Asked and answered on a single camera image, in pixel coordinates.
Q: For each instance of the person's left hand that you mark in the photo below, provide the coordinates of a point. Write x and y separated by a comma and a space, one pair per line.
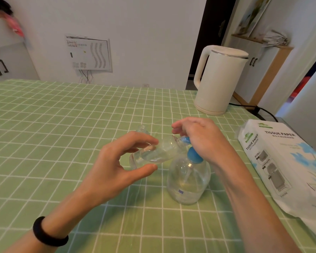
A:
108, 176

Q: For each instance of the person's right hand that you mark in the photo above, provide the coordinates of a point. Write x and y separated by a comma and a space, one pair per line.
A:
212, 142

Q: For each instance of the large clear bottle blue pump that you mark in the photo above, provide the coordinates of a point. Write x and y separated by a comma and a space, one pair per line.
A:
188, 181

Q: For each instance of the small clear plastic bottle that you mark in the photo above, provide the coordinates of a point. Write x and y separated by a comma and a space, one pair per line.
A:
158, 152
142, 129

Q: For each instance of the person's left forearm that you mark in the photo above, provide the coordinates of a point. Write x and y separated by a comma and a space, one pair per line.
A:
58, 226

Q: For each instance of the person's right forearm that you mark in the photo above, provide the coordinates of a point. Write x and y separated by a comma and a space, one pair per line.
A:
263, 213

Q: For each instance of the cream electric kettle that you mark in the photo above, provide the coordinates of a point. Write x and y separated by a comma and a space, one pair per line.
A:
218, 81

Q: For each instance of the white tissue paper pack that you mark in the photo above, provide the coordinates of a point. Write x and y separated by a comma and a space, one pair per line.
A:
277, 160

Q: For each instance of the green checked tablecloth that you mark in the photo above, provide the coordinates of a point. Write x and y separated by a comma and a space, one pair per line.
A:
42, 155

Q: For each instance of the white door wooden side cabinet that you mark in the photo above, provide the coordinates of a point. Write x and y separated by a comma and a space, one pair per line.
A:
254, 75

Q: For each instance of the black wrist band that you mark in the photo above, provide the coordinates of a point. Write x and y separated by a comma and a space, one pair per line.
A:
47, 234

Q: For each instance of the red object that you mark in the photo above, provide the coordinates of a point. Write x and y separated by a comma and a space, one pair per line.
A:
300, 86

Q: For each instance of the crumpled grey paper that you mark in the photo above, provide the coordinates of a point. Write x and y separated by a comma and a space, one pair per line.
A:
275, 38

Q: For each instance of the leaning framed picture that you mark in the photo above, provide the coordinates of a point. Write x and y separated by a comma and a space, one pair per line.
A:
252, 15

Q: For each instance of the wooden top white cabinet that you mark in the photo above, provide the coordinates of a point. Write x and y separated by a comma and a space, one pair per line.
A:
11, 61

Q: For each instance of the pink hanging item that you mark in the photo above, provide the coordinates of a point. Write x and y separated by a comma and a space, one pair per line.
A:
15, 23

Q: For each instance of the white wall socket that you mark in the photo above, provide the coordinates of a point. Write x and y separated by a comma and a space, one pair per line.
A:
146, 85

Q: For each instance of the white wall panel cover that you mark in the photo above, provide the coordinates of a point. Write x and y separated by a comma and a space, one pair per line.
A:
89, 52

